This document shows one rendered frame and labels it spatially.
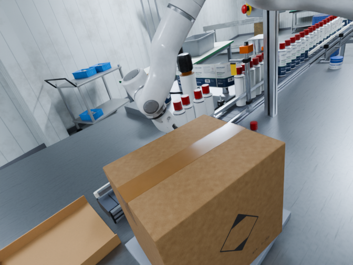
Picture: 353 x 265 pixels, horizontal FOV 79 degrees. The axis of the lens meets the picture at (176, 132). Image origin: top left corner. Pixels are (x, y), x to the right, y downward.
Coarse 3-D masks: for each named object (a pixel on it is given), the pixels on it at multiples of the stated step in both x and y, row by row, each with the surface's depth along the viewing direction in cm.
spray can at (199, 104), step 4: (196, 92) 88; (200, 92) 88; (196, 96) 89; (200, 96) 89; (196, 100) 89; (200, 100) 89; (204, 100) 90; (196, 104) 90; (200, 104) 89; (204, 104) 90; (196, 108) 91; (200, 108) 90; (204, 108) 91; (196, 112) 92; (200, 112) 91; (204, 112) 91; (196, 116) 93
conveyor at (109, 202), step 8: (280, 80) 134; (256, 96) 121; (224, 112) 112; (232, 112) 110; (240, 112) 109; (224, 120) 104; (112, 192) 76; (104, 200) 73; (112, 200) 72; (112, 208) 69
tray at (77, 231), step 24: (72, 216) 76; (96, 216) 74; (24, 240) 69; (48, 240) 69; (72, 240) 67; (96, 240) 65; (0, 264) 65; (24, 264) 63; (48, 264) 62; (72, 264) 60
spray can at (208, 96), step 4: (204, 84) 93; (208, 84) 92; (204, 88) 91; (208, 88) 92; (204, 92) 92; (208, 92) 92; (204, 96) 92; (208, 96) 92; (212, 96) 94; (208, 100) 93; (212, 100) 94; (208, 104) 94; (212, 104) 94; (208, 108) 95; (212, 108) 95; (208, 112) 96; (212, 112) 96
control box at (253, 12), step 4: (252, 8) 94; (256, 8) 91; (248, 12) 98; (252, 12) 95; (256, 12) 92; (260, 12) 89; (280, 12) 88; (248, 16) 101; (252, 16) 97; (256, 16) 94; (260, 16) 91
